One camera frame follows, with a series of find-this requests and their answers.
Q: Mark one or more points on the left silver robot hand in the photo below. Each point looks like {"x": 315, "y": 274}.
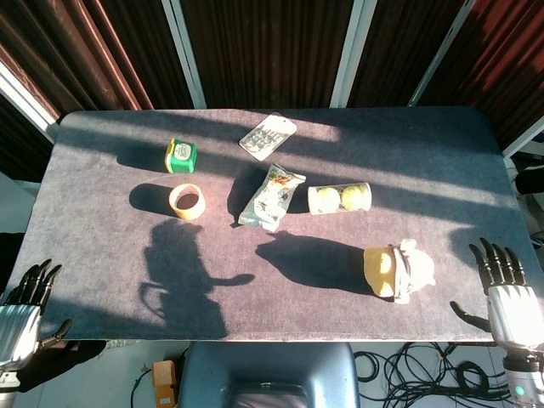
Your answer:
{"x": 21, "y": 314}

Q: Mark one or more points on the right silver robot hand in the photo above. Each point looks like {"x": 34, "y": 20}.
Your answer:
{"x": 501, "y": 293}

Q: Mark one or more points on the white yellow plush toy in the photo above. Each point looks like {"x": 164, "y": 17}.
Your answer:
{"x": 399, "y": 270}

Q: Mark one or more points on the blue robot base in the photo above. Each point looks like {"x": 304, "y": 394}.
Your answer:
{"x": 268, "y": 374}

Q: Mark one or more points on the blue grey table cloth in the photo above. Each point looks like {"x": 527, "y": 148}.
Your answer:
{"x": 382, "y": 149}

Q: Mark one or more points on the clear tube of tennis balls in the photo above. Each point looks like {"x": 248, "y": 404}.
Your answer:
{"x": 340, "y": 197}

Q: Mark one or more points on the brown packing tape roll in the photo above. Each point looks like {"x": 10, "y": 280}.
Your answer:
{"x": 187, "y": 201}

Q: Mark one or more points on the green and yellow box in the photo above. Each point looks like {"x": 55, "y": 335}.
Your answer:
{"x": 182, "y": 156}

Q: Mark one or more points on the green snack bag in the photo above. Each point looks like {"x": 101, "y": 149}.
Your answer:
{"x": 272, "y": 197}

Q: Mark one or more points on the clear blister pack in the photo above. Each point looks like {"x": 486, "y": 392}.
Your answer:
{"x": 268, "y": 136}

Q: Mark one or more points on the dark red curtain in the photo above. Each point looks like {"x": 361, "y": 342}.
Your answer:
{"x": 272, "y": 51}

